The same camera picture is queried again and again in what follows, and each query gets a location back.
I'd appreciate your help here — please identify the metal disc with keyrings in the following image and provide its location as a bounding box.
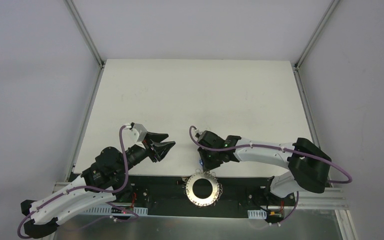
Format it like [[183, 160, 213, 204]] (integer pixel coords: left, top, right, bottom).
[[182, 169, 223, 208]]

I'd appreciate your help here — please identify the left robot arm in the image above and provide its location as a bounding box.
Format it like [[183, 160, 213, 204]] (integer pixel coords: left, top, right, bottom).
[[17, 132, 176, 239]]

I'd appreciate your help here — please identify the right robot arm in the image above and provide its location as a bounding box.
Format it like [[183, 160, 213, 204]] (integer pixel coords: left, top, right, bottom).
[[192, 130, 332, 205]]

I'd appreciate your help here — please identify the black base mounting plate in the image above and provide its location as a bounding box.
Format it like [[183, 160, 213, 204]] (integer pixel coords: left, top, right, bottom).
[[115, 175, 296, 218]]

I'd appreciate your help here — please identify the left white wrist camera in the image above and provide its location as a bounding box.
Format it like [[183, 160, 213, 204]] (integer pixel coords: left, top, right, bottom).
[[127, 122, 148, 149]]

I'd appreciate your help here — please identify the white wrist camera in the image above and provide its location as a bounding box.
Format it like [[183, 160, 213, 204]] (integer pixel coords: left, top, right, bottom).
[[127, 122, 148, 149], [194, 129, 204, 138]]

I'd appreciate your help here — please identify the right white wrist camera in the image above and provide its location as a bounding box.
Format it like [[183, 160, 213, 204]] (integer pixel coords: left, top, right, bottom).
[[194, 129, 204, 138]]

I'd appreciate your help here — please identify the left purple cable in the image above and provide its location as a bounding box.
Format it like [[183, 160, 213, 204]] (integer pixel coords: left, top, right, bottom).
[[17, 124, 140, 240]]

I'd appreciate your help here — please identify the left aluminium frame post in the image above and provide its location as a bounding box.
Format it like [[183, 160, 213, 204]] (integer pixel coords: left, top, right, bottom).
[[63, 0, 105, 69]]

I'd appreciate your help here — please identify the aluminium frame post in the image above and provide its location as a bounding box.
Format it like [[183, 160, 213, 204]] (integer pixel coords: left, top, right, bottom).
[[63, 0, 105, 69], [294, 0, 342, 71]]

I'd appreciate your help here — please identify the right aluminium frame post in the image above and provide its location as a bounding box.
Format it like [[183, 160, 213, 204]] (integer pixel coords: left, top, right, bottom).
[[294, 0, 342, 71]]

